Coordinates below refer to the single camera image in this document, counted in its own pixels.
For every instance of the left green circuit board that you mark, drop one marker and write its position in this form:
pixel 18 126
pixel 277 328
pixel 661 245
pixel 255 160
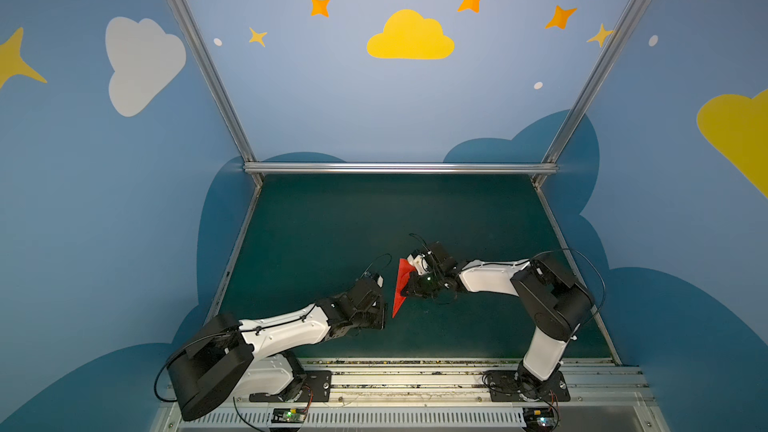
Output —
pixel 284 416

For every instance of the right aluminium frame post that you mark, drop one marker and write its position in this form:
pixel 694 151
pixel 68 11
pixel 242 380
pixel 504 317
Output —
pixel 624 27

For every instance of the red square paper sheet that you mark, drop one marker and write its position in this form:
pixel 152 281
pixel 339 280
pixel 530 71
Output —
pixel 403 276

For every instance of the right green circuit board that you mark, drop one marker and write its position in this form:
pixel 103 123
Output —
pixel 539 420

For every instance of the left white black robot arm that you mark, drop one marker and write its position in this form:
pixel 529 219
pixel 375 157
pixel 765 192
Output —
pixel 230 357

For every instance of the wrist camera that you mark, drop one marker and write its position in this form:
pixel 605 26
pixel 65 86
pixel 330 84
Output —
pixel 367 290
pixel 432 259

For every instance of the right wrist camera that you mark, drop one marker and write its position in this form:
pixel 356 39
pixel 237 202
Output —
pixel 432 259

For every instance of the aluminium frame horizontal bar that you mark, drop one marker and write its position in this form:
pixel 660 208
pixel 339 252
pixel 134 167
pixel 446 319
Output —
pixel 399 168

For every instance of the left aluminium frame post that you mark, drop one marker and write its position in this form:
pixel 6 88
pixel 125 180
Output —
pixel 195 41

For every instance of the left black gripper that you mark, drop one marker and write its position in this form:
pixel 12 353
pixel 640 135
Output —
pixel 372 310

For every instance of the green circuit board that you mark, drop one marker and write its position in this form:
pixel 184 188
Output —
pixel 539 420
pixel 284 416

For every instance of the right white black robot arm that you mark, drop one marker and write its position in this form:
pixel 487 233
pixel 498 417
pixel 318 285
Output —
pixel 557 302

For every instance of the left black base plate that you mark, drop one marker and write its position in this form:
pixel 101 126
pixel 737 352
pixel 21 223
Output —
pixel 313 385

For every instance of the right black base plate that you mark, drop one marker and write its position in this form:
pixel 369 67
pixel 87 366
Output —
pixel 514 386

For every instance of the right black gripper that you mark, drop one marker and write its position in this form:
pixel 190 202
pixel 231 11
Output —
pixel 417 282

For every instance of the aluminium frame post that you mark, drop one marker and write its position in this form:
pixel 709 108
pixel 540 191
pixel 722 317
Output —
pixel 195 41
pixel 624 27

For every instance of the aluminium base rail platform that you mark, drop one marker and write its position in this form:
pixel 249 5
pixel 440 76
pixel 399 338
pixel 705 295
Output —
pixel 441 395

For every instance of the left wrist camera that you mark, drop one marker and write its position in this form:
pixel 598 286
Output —
pixel 367 290

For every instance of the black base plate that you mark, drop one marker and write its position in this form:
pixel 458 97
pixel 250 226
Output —
pixel 313 385
pixel 514 386

